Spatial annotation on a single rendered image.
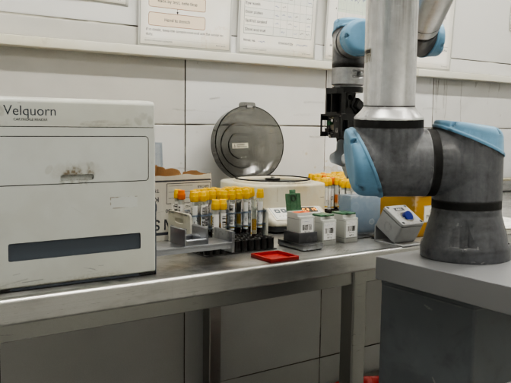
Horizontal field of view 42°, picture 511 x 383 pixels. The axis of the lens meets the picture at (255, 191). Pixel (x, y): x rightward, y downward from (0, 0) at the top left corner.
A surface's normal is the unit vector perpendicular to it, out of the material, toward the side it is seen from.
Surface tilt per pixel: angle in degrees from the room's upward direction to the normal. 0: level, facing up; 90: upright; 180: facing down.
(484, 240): 72
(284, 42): 95
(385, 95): 93
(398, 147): 93
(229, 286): 90
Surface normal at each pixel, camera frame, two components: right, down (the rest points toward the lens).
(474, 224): -0.07, -0.21
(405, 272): -0.82, 0.04
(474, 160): 0.01, 0.06
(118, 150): 0.57, 0.09
